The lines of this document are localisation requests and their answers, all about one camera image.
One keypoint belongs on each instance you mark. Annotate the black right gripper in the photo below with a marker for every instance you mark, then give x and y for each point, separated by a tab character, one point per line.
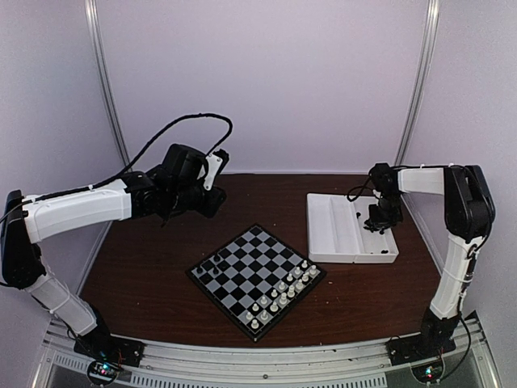
376	218

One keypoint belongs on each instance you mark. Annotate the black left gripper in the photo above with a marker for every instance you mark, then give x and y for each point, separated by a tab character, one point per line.
211	207

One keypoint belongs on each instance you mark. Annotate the white plastic divided tray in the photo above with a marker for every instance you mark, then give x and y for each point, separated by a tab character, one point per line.
333	231

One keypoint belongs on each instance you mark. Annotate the black white chessboard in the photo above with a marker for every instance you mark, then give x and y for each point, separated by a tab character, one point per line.
253	259

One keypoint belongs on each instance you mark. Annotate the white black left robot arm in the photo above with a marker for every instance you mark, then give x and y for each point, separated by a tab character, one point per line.
184	181

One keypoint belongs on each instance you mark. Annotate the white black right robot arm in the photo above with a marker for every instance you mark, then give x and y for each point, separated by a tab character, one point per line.
469	214

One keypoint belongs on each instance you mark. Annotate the pile of black chess pieces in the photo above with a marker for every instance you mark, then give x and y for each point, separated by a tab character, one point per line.
374	242

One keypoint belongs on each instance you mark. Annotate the white chess piece row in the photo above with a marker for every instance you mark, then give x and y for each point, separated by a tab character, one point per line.
268	308

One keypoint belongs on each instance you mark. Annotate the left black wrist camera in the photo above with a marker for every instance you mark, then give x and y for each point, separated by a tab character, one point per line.
222	159

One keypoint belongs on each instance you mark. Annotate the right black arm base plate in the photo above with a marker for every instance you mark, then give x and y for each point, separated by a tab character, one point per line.
434	339

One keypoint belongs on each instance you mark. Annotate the right aluminium frame post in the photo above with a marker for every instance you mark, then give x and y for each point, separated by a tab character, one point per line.
429	35

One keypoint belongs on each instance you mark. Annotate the aluminium frame post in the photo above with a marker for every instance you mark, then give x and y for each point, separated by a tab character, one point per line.
92	20
429	35

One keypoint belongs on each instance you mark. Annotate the front aluminium rail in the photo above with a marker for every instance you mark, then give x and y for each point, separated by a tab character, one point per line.
361	364

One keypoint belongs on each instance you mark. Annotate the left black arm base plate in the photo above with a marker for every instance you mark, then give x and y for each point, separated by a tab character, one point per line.
101	345

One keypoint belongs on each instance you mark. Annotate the left aluminium frame post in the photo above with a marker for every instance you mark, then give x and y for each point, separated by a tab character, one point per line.
92	20

